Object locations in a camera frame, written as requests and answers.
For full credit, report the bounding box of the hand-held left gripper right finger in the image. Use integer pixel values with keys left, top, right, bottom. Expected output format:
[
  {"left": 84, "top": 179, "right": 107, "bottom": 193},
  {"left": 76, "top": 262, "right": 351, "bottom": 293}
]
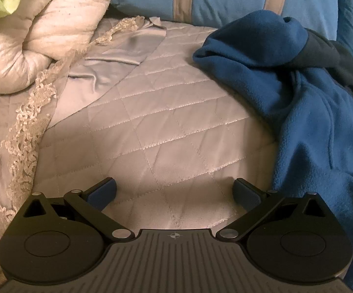
[{"left": 218, "top": 178, "right": 333, "bottom": 245}]

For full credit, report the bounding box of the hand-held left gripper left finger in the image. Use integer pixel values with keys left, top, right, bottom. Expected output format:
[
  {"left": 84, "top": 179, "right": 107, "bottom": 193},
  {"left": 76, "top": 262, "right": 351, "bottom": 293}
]
[{"left": 21, "top": 177, "right": 136, "bottom": 245}]

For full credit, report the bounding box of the blue fleece jacket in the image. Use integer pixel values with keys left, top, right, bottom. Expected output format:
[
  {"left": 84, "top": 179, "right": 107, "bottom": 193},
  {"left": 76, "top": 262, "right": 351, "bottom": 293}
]
[{"left": 193, "top": 10, "right": 353, "bottom": 293}]

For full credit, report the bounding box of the grey quilted bedspread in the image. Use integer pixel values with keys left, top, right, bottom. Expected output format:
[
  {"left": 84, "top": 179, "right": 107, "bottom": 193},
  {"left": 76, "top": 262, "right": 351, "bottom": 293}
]
[{"left": 33, "top": 18, "right": 287, "bottom": 231}]

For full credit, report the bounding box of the lace-trimmed grey satin sheet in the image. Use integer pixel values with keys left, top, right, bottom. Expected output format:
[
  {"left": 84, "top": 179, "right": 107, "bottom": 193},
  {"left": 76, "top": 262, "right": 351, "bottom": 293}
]
[{"left": 0, "top": 16, "right": 168, "bottom": 293}]

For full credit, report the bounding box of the beige quilted comforter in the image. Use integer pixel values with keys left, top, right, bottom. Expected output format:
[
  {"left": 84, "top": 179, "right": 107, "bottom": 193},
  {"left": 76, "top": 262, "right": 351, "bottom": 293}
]
[{"left": 0, "top": 0, "right": 117, "bottom": 94}]

